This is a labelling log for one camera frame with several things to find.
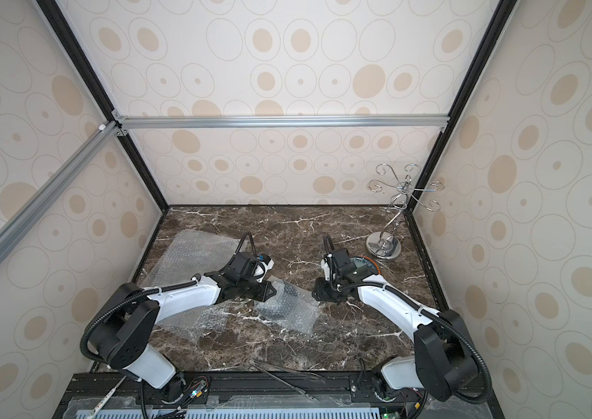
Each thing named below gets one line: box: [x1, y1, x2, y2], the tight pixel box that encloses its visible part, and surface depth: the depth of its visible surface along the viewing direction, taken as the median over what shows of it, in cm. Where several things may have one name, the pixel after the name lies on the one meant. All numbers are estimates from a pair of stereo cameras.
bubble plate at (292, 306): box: [254, 275, 321, 336], surface depth 87 cm
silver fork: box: [86, 375, 127, 419], surface depth 71 cm
